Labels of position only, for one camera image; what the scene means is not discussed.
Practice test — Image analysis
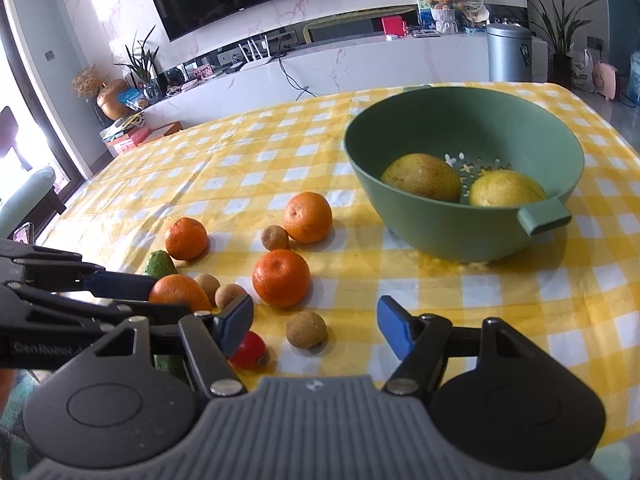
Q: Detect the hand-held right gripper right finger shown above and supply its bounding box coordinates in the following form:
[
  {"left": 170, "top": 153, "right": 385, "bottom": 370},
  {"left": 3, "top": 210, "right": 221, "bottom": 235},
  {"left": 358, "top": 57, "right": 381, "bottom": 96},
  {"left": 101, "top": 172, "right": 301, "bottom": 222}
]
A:
[{"left": 376, "top": 295, "right": 551, "bottom": 395}]

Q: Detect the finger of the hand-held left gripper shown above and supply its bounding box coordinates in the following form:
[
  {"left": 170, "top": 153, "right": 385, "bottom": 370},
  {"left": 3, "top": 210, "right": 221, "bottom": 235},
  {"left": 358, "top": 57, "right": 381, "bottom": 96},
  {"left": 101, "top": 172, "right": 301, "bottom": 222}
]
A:
[
  {"left": 0, "top": 239, "right": 155, "bottom": 302},
  {"left": 90, "top": 301, "right": 196, "bottom": 341}
]

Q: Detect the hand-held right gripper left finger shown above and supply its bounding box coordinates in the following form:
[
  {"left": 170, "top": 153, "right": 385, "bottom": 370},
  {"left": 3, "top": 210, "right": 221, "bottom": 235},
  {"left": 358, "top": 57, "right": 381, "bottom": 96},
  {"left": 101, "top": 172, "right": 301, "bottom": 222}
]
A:
[{"left": 92, "top": 294, "right": 256, "bottom": 398}]

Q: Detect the red cherry tomato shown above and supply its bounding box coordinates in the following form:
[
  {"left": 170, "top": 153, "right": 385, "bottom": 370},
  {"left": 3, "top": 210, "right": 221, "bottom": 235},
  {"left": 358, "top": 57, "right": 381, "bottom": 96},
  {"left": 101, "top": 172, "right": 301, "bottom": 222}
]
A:
[{"left": 228, "top": 331, "right": 268, "bottom": 372}]

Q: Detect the orange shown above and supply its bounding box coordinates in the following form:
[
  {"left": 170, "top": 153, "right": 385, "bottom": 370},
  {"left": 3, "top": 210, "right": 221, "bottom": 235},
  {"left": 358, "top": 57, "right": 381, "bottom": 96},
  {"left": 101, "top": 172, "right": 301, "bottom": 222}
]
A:
[
  {"left": 251, "top": 249, "right": 311, "bottom": 309},
  {"left": 283, "top": 192, "right": 334, "bottom": 244},
  {"left": 149, "top": 274, "right": 213, "bottom": 313},
  {"left": 165, "top": 217, "right": 209, "bottom": 262}
]

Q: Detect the green cucumber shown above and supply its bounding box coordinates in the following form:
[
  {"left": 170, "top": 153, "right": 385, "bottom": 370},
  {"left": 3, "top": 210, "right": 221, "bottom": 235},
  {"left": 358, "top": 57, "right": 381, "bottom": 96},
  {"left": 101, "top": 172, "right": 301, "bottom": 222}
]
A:
[{"left": 144, "top": 250, "right": 191, "bottom": 391}]

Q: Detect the brown longan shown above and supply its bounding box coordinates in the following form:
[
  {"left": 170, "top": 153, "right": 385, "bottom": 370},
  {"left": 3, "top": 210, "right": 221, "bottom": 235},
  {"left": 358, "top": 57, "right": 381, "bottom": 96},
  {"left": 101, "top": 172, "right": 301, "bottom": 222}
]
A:
[
  {"left": 261, "top": 225, "right": 290, "bottom": 252},
  {"left": 285, "top": 310, "right": 328, "bottom": 350},
  {"left": 215, "top": 283, "right": 249, "bottom": 311}
]

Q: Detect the green colander bowl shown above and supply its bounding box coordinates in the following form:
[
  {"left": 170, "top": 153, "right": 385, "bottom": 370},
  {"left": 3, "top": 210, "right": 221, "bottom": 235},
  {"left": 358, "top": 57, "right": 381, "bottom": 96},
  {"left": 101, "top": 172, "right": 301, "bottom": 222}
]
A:
[{"left": 343, "top": 85, "right": 586, "bottom": 264}]

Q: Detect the teal patterned cloth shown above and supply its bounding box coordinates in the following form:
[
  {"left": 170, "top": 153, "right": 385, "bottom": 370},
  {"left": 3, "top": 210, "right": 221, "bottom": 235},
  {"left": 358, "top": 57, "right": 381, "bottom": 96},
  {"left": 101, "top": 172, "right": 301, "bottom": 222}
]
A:
[{"left": 0, "top": 367, "right": 66, "bottom": 480}]

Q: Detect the brown kiwi left pair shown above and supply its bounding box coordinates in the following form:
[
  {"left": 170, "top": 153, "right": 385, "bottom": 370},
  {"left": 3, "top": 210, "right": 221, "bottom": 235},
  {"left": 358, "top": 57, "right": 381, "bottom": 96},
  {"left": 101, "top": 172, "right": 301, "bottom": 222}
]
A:
[{"left": 193, "top": 273, "right": 221, "bottom": 306}]

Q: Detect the teal chair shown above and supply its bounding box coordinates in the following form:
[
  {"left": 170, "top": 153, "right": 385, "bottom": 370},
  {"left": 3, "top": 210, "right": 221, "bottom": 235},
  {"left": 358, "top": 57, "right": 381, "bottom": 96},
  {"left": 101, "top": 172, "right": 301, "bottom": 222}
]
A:
[{"left": 0, "top": 166, "right": 57, "bottom": 238}]

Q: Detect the stack of books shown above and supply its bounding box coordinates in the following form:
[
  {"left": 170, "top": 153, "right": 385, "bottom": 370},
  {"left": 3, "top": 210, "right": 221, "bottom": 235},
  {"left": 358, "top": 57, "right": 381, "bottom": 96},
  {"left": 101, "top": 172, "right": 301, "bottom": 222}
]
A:
[{"left": 100, "top": 115, "right": 153, "bottom": 156}]

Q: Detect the brown cardboard box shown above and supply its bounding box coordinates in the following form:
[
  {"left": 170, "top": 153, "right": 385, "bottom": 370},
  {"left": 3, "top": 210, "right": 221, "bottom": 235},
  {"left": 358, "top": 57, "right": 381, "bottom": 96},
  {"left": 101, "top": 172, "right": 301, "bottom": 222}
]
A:
[{"left": 145, "top": 121, "right": 182, "bottom": 143}]

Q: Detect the yellow checked tablecloth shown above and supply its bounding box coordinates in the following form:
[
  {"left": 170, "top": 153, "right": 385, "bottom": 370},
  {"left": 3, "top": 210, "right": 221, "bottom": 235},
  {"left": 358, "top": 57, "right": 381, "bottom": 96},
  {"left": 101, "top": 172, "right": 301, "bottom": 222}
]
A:
[{"left": 32, "top": 81, "right": 640, "bottom": 461}]

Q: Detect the yellow pear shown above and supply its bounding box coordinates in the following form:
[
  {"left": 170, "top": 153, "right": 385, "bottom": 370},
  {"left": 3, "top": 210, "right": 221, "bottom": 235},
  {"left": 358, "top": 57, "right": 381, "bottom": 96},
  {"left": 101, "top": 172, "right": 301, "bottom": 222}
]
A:
[{"left": 469, "top": 170, "right": 549, "bottom": 208}]

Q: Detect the gold vase with dried flowers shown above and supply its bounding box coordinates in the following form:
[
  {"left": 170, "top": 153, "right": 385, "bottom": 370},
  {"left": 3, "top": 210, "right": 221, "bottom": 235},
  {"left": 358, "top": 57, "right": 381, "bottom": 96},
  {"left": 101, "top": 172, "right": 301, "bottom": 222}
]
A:
[{"left": 72, "top": 65, "right": 132, "bottom": 121}]

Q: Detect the small potted plant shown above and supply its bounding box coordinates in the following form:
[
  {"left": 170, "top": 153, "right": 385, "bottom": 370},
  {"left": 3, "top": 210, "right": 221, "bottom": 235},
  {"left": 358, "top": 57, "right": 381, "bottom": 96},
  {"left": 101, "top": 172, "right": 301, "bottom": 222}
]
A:
[{"left": 114, "top": 25, "right": 161, "bottom": 101}]

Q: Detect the white marble media console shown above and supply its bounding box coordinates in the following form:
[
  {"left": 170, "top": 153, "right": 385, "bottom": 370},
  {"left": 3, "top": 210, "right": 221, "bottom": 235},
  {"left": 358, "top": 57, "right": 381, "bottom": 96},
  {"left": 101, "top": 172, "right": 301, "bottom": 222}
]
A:
[{"left": 100, "top": 32, "right": 493, "bottom": 156}]

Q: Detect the white router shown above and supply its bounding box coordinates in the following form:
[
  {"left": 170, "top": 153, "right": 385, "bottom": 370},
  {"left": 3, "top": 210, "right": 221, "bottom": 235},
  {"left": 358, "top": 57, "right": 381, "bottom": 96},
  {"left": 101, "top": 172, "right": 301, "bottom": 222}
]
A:
[{"left": 239, "top": 32, "right": 273, "bottom": 68}]

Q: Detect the silver trash can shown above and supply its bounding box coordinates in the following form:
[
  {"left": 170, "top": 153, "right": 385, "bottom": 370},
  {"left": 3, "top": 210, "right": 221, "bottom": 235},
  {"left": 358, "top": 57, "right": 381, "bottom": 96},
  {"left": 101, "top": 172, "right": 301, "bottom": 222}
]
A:
[{"left": 486, "top": 23, "right": 533, "bottom": 83}]

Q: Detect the white plastic bag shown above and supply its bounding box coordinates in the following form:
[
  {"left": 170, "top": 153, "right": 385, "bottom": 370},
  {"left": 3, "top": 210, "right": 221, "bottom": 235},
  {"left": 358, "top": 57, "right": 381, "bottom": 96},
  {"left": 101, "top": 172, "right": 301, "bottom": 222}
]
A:
[{"left": 570, "top": 49, "right": 595, "bottom": 93}]

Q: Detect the teddy bear in white pot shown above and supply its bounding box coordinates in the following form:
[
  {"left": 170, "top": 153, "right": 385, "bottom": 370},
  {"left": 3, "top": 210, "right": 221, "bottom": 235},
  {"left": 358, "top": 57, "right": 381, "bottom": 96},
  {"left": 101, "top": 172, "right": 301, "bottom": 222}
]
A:
[{"left": 431, "top": 0, "right": 458, "bottom": 35}]

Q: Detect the tall potted plant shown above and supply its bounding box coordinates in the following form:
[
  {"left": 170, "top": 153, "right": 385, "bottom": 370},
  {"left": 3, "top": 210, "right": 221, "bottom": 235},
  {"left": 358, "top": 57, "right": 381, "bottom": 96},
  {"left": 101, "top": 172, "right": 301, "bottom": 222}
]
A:
[{"left": 512, "top": 0, "right": 606, "bottom": 88}]

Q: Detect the blue water bottle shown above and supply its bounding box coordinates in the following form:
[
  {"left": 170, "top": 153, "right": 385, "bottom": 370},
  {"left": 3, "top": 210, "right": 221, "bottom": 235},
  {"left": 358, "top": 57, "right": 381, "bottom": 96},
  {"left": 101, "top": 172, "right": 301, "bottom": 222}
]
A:
[{"left": 627, "top": 51, "right": 640, "bottom": 106}]

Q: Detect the black power cable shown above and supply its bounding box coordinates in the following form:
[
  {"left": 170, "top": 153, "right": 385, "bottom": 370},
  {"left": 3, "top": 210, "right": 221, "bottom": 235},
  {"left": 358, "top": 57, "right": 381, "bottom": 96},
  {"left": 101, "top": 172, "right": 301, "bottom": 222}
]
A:
[{"left": 277, "top": 57, "right": 311, "bottom": 101}]

